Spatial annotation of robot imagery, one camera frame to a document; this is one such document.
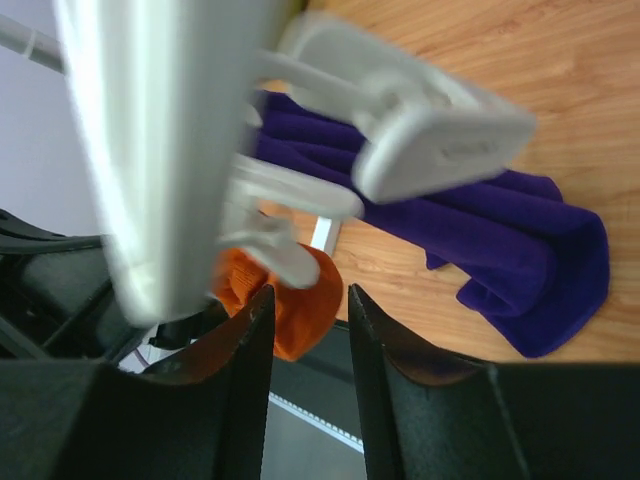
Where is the white and grey drying rack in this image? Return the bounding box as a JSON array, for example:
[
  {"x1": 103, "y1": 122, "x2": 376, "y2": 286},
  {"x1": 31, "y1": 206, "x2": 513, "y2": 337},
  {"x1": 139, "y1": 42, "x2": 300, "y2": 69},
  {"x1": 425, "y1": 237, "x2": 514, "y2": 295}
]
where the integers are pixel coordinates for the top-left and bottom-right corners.
[{"x1": 1, "y1": 14, "x2": 342, "y2": 256}]

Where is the purple cloth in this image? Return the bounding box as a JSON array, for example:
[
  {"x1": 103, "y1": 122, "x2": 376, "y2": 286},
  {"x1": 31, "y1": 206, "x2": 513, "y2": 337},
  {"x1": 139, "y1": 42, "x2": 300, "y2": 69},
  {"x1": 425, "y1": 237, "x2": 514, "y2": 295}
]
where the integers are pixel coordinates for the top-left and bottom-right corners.
[{"x1": 253, "y1": 91, "x2": 610, "y2": 358}]

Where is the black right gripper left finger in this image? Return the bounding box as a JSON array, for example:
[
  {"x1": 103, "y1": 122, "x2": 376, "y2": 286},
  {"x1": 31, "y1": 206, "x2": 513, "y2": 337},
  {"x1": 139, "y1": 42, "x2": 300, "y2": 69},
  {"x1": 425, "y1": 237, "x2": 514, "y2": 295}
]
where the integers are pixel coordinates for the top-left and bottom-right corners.
[{"x1": 1, "y1": 286, "x2": 275, "y2": 479}]

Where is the orange sock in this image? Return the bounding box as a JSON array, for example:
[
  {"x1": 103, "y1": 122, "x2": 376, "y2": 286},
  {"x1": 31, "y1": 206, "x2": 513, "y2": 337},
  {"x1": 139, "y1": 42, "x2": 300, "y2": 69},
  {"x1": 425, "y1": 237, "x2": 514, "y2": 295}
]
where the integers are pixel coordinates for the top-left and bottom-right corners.
[{"x1": 212, "y1": 245, "x2": 344, "y2": 362}]

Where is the white clip sock hanger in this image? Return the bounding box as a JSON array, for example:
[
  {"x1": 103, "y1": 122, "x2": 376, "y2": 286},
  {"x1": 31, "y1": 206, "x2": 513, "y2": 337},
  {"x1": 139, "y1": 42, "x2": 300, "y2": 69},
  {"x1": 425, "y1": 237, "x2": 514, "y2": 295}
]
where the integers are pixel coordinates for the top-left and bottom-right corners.
[{"x1": 55, "y1": 1, "x2": 536, "y2": 328}]

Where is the aluminium mounting rail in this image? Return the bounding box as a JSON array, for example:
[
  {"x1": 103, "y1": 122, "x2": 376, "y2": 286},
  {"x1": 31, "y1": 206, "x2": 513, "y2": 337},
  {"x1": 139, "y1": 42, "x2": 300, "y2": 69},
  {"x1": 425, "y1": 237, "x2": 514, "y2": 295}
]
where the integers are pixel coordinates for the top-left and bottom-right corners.
[{"x1": 269, "y1": 392, "x2": 364, "y2": 454}]

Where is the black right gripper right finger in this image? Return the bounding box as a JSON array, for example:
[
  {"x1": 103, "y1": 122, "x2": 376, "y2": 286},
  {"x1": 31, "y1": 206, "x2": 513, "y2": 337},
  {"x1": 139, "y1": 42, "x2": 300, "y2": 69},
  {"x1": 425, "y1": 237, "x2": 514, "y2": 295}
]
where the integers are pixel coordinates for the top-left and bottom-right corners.
[{"x1": 348, "y1": 285, "x2": 639, "y2": 479}]

